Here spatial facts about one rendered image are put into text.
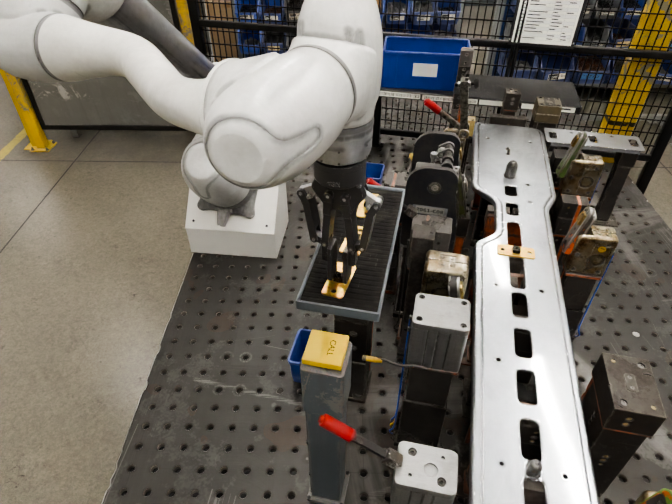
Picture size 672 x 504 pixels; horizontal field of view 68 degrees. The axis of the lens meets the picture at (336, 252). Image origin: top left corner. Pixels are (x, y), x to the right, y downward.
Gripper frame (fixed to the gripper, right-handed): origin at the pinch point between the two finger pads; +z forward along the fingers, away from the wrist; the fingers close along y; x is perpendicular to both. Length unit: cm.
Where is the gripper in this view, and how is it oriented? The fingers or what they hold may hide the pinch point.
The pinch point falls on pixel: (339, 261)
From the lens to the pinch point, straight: 83.4
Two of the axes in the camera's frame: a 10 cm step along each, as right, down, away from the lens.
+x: 3.1, -6.2, 7.2
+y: 9.5, 2.0, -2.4
